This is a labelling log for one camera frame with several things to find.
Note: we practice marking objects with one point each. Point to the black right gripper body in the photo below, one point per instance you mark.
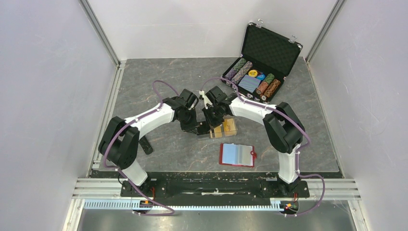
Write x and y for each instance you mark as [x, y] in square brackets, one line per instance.
[214, 118]

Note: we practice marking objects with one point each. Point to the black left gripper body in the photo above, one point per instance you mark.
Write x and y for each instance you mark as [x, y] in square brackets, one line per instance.
[189, 121]

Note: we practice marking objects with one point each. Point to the gold VIP card stack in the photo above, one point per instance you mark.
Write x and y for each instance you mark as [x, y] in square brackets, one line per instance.
[230, 128]

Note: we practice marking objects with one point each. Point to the red leather card holder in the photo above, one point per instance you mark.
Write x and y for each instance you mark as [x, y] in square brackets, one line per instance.
[237, 155]

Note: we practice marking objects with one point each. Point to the clear acrylic card tray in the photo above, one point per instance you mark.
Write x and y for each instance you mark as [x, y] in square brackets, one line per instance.
[208, 136]

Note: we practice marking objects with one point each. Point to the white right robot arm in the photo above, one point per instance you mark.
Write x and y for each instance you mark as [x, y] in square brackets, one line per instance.
[284, 130]

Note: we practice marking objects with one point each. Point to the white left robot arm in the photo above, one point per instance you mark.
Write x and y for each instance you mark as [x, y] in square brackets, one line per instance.
[121, 138]

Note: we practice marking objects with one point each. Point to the black VIP card stack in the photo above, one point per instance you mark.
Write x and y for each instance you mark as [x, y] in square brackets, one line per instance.
[203, 129]

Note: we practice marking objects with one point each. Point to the gold card stack middle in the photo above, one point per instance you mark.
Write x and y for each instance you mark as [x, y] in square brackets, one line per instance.
[217, 132]

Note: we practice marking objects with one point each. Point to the blue playing card deck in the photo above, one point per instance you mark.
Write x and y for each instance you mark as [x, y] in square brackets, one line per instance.
[249, 83]

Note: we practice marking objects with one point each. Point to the yellow dealer button chip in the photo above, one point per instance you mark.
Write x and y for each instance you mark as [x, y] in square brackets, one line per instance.
[253, 73]

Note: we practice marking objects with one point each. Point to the black poker chip case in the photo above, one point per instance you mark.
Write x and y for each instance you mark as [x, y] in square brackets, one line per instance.
[271, 54]

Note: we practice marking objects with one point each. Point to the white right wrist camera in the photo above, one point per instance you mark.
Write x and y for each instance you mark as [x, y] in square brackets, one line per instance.
[206, 100]

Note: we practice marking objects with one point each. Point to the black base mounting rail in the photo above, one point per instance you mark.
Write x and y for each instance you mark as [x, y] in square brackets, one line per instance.
[220, 188]

